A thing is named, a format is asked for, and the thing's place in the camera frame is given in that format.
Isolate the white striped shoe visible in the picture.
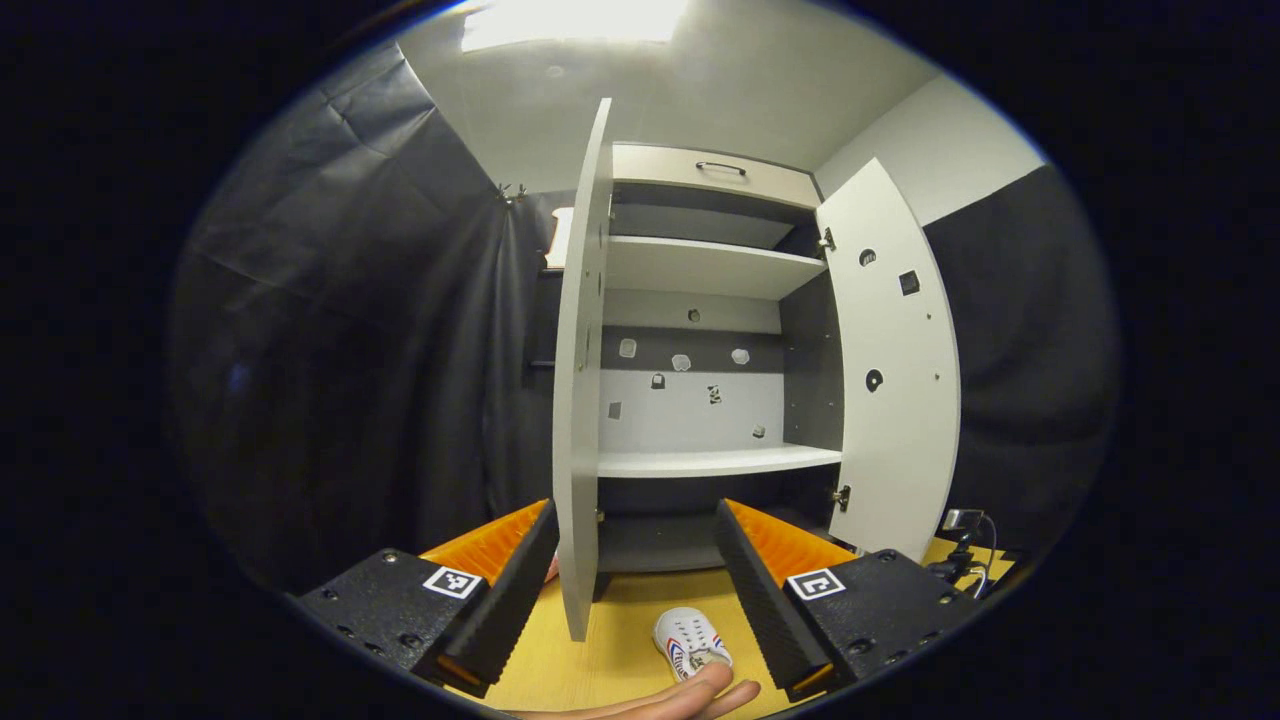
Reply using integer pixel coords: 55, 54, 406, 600
653, 607, 734, 682

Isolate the white cabinet door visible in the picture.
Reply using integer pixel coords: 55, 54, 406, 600
815, 158, 963, 563
552, 97, 614, 641

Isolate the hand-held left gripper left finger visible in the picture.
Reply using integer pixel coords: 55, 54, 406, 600
290, 500, 561, 699

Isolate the grey white shoe cabinet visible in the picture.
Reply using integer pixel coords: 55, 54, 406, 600
597, 142, 851, 601

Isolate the ceiling light panel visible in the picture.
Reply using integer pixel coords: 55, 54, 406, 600
460, 0, 691, 51

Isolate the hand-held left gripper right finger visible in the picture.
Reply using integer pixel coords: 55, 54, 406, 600
713, 498, 986, 704

